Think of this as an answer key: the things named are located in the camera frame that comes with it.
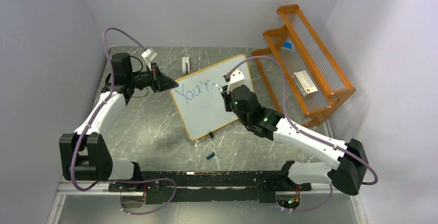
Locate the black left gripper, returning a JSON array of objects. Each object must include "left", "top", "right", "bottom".
[{"left": 127, "top": 62, "right": 178, "bottom": 93}]

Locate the yellow-framed whiteboard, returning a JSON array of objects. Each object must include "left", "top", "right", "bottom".
[{"left": 170, "top": 54, "right": 246, "bottom": 140}]

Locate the blue marker cap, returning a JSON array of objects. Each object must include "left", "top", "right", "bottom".
[{"left": 206, "top": 152, "right": 215, "bottom": 160}]

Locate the white blue whiteboard marker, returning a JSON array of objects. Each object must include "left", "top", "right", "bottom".
[{"left": 214, "top": 83, "right": 222, "bottom": 91}]

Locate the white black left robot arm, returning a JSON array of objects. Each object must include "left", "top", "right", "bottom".
[{"left": 59, "top": 49, "right": 179, "bottom": 191}]

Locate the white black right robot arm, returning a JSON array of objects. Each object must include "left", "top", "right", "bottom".
[{"left": 218, "top": 85, "right": 369, "bottom": 196}]

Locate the white whiteboard eraser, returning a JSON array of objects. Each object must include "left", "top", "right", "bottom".
[{"left": 182, "top": 57, "right": 191, "bottom": 75}]

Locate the white red box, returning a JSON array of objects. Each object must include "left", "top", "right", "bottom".
[{"left": 292, "top": 70, "right": 318, "bottom": 98}]

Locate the blue-capped item on shelf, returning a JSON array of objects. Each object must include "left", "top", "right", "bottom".
[{"left": 282, "top": 42, "right": 293, "bottom": 50}]

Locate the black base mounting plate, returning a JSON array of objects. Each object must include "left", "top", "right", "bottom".
[{"left": 108, "top": 171, "right": 311, "bottom": 204}]

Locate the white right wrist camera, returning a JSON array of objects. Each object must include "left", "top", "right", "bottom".
[{"left": 226, "top": 70, "right": 245, "bottom": 94}]

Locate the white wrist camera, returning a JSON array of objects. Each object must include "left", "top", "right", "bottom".
[
  {"left": 226, "top": 70, "right": 245, "bottom": 94},
  {"left": 141, "top": 48, "right": 157, "bottom": 70}
]

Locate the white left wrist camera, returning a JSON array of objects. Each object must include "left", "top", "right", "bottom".
[{"left": 141, "top": 48, "right": 157, "bottom": 70}]

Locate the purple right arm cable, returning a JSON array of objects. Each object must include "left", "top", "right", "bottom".
[{"left": 224, "top": 55, "right": 379, "bottom": 214}]

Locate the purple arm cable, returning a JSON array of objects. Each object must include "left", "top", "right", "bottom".
[
  {"left": 69, "top": 27, "right": 177, "bottom": 216},
  {"left": 224, "top": 55, "right": 379, "bottom": 214}
]

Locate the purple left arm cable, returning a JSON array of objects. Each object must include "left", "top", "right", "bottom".
[{"left": 69, "top": 27, "right": 177, "bottom": 216}]

